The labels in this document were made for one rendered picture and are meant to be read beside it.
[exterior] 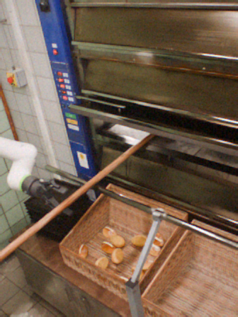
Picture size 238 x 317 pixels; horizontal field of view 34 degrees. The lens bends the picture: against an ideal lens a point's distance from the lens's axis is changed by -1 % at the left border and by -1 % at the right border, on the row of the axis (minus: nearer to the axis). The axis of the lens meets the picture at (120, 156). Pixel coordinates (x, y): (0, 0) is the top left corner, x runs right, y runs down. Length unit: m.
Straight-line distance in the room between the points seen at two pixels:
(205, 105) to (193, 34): 0.29
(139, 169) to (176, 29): 0.84
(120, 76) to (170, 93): 0.30
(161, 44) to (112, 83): 0.40
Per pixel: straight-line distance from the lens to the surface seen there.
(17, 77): 2.50
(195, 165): 1.87
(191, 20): 1.60
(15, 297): 3.07
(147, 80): 1.82
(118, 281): 1.99
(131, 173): 2.18
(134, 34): 1.76
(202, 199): 1.95
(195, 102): 1.68
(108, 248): 2.27
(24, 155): 1.90
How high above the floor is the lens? 2.21
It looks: 31 degrees down
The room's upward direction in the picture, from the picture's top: 10 degrees counter-clockwise
